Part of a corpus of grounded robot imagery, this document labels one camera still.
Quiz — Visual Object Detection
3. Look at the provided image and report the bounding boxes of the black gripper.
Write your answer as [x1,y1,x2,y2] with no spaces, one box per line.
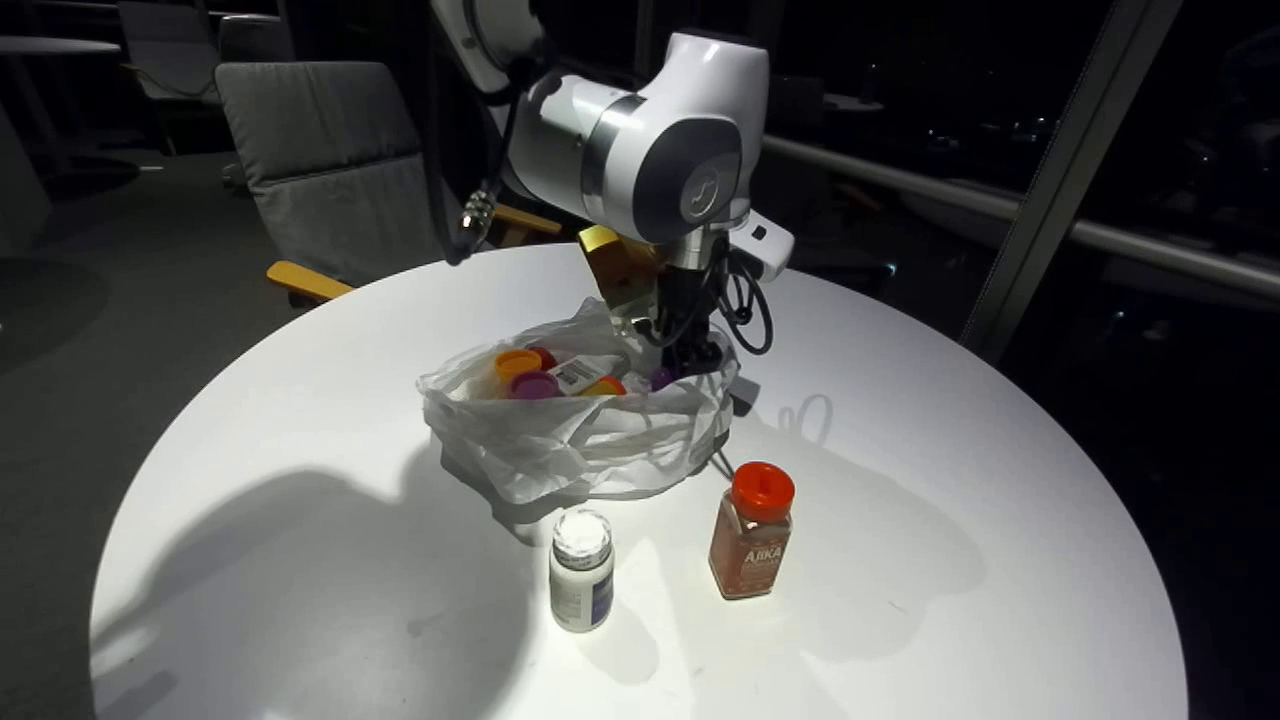
[651,256,761,412]

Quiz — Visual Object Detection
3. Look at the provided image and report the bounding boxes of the spice jar with red lid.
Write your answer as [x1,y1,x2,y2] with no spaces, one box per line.
[705,459,800,604]

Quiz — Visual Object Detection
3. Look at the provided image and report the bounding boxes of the yellow tub orange lid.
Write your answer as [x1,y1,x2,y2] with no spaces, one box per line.
[490,342,550,383]

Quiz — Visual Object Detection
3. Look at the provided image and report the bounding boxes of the white pill bottle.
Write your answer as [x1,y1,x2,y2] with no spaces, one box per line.
[545,504,621,636]

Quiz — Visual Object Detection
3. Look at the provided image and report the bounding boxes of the white translucent plastic bag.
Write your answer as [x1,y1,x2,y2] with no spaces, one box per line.
[415,292,752,528]

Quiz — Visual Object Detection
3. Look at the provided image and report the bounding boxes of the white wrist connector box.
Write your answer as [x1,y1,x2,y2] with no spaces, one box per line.
[725,204,800,282]

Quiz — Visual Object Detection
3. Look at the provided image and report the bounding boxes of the grey window handrail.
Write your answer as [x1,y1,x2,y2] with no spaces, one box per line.
[764,129,1280,298]

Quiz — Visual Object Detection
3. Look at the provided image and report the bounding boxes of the dark vertical window mullion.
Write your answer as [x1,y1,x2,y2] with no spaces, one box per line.
[625,0,664,83]

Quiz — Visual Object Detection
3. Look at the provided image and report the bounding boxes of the slanted grey window pillar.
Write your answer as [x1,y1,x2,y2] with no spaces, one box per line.
[954,0,1187,365]

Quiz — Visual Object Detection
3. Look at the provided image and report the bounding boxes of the grey chair wooden armrests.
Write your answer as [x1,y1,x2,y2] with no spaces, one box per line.
[213,57,566,306]

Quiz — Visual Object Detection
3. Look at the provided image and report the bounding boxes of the grey background chair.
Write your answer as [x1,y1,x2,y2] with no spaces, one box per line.
[116,0,296,105]

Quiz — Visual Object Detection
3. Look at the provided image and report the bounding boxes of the dark background table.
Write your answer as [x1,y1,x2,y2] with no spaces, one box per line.
[0,33,122,61]

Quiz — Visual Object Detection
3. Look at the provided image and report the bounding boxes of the amber taped wrist camera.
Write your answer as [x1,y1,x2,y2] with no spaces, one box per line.
[571,218,664,316]

